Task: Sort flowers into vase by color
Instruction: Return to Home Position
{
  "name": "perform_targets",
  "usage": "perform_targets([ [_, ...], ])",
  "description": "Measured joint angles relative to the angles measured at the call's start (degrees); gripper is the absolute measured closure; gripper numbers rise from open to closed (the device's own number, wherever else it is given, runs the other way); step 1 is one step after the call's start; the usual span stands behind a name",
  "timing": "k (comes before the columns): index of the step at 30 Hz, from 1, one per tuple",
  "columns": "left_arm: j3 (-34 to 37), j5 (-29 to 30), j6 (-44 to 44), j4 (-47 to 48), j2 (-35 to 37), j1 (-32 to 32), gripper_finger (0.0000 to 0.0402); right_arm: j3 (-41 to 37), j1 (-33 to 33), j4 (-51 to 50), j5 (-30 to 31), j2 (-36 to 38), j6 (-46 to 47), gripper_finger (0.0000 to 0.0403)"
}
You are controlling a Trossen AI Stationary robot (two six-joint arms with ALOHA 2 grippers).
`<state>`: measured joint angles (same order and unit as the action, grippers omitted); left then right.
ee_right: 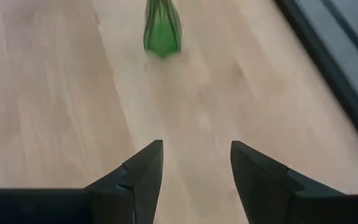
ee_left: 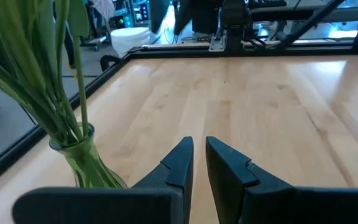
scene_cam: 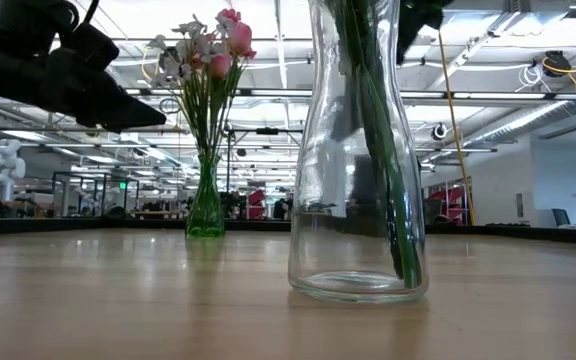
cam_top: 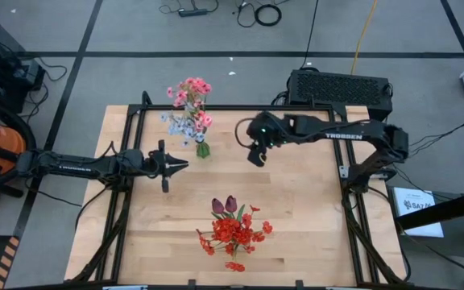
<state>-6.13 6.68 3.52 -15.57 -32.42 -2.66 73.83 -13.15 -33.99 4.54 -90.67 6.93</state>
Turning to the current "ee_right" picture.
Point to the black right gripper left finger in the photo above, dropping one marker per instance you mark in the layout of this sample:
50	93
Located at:
135	196

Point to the black aluminium table frame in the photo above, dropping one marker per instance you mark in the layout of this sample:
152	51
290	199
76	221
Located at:
337	82

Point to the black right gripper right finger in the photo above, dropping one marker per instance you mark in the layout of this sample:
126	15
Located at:
272	199

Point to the green glass vase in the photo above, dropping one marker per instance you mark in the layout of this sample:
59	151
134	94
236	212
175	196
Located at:
162	34

